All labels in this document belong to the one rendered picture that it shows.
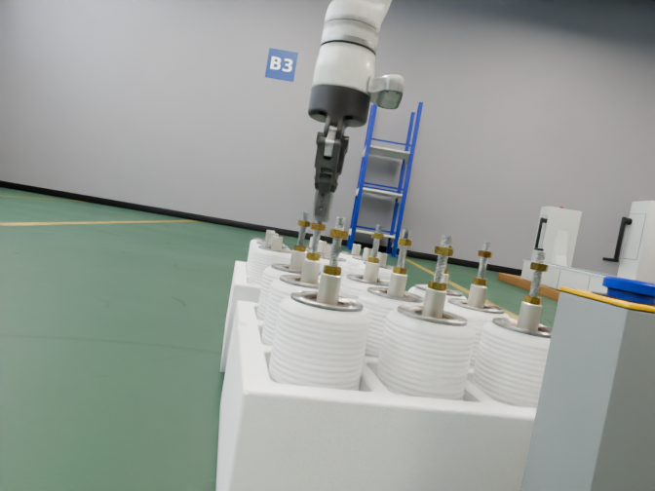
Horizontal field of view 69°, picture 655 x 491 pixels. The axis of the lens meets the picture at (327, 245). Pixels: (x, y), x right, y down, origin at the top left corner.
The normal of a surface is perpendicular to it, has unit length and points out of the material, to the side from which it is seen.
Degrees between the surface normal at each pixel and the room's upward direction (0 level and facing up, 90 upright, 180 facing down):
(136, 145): 90
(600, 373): 90
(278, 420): 90
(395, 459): 90
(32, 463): 0
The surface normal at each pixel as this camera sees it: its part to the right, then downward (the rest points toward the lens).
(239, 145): 0.00, 0.06
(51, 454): 0.17, -0.98
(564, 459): -0.97, -0.15
